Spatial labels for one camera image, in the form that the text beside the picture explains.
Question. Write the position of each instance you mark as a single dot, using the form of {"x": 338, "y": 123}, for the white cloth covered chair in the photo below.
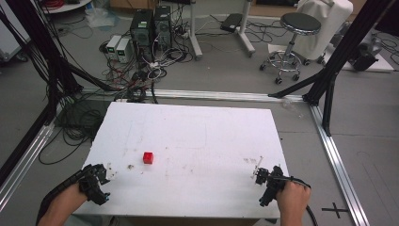
{"x": 332, "y": 22}

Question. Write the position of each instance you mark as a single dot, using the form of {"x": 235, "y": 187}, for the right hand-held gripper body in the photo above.
{"x": 272, "y": 185}

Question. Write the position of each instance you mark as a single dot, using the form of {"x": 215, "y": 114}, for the small black computer tower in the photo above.
{"x": 163, "y": 25}

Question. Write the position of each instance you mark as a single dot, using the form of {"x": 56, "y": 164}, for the long aluminium floor rail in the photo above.
{"x": 219, "y": 94}

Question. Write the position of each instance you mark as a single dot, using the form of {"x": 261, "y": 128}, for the person's right hand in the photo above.
{"x": 293, "y": 197}

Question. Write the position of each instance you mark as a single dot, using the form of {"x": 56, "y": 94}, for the black round chrome stool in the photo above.
{"x": 299, "y": 23}

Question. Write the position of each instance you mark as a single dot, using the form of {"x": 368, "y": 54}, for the white floor board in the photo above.
{"x": 381, "y": 65}

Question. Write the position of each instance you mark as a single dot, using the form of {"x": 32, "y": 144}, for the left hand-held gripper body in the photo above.
{"x": 93, "y": 185}

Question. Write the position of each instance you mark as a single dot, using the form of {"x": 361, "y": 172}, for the black device on white board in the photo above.
{"x": 363, "y": 58}

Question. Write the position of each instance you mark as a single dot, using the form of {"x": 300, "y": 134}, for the white power supply unit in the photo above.
{"x": 123, "y": 50}
{"x": 113, "y": 46}

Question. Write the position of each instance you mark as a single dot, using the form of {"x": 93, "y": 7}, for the person's left hand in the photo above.
{"x": 67, "y": 201}

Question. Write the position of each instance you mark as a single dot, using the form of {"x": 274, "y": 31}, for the round white table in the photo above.
{"x": 67, "y": 5}

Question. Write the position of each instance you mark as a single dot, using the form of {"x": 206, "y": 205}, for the clear plastic bag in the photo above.
{"x": 102, "y": 17}

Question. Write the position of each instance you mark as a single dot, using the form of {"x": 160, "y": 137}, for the large black computer tower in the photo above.
{"x": 141, "y": 31}

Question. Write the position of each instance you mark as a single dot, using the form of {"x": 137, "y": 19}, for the flat black box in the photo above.
{"x": 231, "y": 22}

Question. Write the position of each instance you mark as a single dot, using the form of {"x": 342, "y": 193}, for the black braced frame post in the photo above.
{"x": 348, "y": 47}

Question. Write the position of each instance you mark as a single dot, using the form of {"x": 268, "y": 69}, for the red cube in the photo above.
{"x": 148, "y": 158}

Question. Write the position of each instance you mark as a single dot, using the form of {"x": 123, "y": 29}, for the white table leg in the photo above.
{"x": 195, "y": 34}
{"x": 246, "y": 34}

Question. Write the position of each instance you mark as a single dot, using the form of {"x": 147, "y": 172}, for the white power strip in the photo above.
{"x": 154, "y": 65}

